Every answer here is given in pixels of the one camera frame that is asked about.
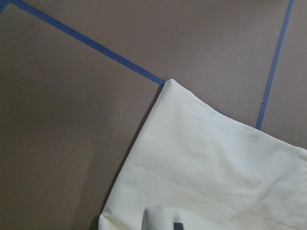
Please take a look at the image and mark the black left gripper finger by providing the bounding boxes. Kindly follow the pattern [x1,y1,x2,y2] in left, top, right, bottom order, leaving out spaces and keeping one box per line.
[173,222,184,230]

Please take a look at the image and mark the cream long-sleeve shirt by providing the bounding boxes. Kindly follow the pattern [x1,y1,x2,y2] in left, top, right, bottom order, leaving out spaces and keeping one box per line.
[98,79,307,230]

